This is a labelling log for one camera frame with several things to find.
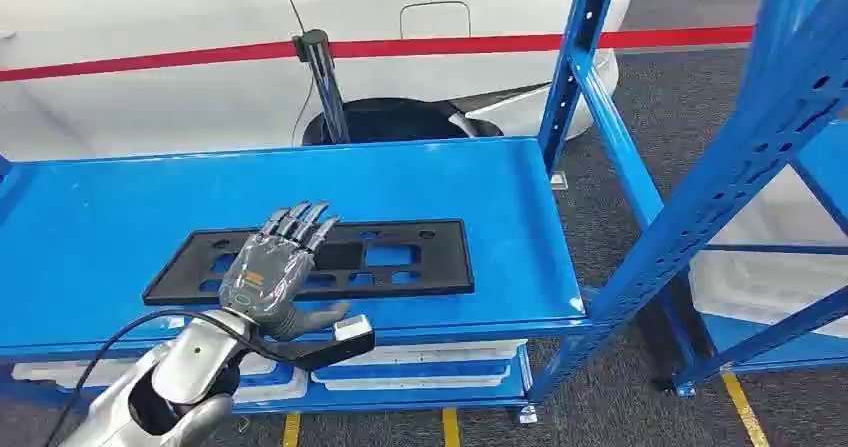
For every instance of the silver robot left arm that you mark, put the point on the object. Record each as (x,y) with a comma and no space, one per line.
(192,364)

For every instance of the white plastic tray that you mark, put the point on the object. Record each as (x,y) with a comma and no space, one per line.
(424,352)
(265,388)

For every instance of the white car body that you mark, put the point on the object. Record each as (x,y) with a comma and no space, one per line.
(166,7)

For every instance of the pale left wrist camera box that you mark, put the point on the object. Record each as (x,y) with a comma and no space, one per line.
(352,328)

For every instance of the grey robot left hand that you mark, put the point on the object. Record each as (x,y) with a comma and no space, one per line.
(268,278)

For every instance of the black plastic plate frame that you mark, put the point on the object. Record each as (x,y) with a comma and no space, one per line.
(437,258)

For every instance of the blue steel shelf rack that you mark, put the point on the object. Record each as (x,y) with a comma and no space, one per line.
(821,159)
(99,232)

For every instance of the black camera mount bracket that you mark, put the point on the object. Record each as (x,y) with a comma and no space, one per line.
(318,354)

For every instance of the black car tyre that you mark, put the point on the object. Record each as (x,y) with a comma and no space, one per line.
(397,122)

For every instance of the black barrier post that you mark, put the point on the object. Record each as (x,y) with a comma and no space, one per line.
(328,86)

